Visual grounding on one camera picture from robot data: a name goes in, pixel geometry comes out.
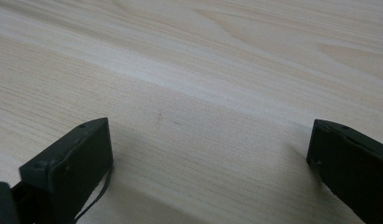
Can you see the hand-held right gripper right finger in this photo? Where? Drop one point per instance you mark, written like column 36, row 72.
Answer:
column 351, row 165

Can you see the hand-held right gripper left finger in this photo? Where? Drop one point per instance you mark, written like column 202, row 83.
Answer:
column 77, row 168

